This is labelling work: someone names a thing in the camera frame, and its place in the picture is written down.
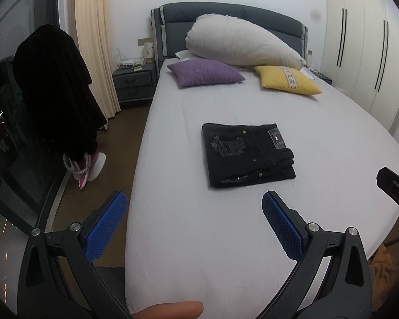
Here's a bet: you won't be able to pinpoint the black denim pants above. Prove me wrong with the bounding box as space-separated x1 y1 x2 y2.
202 123 296 189

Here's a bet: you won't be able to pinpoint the left hand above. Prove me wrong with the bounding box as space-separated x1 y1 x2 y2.
131 301 204 319

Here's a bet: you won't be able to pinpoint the orange cloth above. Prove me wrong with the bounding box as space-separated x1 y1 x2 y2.
369 245 399 313

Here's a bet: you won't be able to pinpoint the right nightstand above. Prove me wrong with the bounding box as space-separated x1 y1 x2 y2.
308 67 332 85

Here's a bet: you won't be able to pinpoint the white bed mattress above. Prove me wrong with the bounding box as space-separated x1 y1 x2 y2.
125 58 399 318

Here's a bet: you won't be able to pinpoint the white wardrobe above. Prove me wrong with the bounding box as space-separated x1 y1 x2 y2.
321 0 399 130

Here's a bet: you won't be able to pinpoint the yellow cushion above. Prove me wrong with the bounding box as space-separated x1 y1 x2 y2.
254 66 322 96

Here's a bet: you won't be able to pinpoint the black hanging clothes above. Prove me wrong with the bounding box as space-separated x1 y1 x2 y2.
0 24 107 163

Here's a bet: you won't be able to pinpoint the dark grey nightstand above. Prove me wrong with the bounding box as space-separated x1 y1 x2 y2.
112 64 158 109

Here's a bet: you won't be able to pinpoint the large white pillow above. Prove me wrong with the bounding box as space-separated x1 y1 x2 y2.
185 14 306 70

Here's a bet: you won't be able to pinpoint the purple cushion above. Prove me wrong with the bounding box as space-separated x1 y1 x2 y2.
167 59 245 88

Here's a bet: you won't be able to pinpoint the white item on nightstand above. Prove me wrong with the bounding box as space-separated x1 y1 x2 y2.
143 42 155 64

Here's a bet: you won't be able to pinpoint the dark grey headboard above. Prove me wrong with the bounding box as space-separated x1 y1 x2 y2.
151 2 308 70

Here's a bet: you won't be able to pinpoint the beige curtain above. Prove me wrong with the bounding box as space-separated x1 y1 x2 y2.
73 0 121 119

